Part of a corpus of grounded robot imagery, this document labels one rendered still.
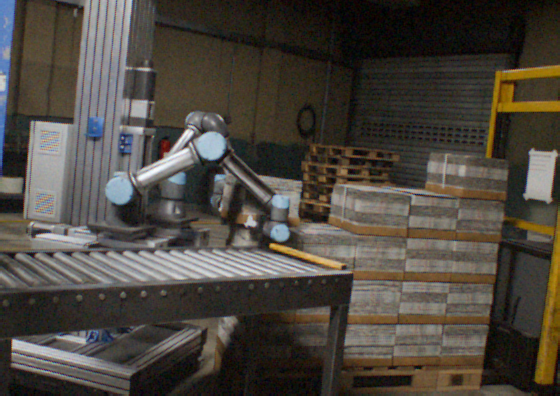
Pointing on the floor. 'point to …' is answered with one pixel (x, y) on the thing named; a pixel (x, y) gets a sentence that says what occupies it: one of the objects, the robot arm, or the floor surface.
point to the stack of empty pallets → (348, 157)
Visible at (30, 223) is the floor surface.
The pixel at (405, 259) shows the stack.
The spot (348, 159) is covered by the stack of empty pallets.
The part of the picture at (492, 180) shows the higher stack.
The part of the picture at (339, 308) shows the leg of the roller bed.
